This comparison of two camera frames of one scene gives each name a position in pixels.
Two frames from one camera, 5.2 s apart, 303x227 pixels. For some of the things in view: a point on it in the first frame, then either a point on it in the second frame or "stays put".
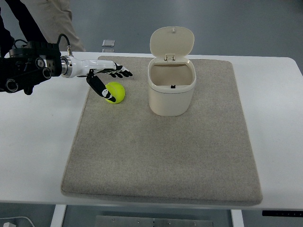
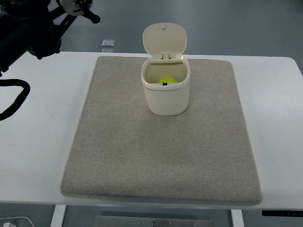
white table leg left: x=58 y=215 stays put
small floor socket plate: x=108 y=43 stays put
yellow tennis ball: x=118 y=91 -> x=168 y=79
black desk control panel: x=282 y=213 stays put
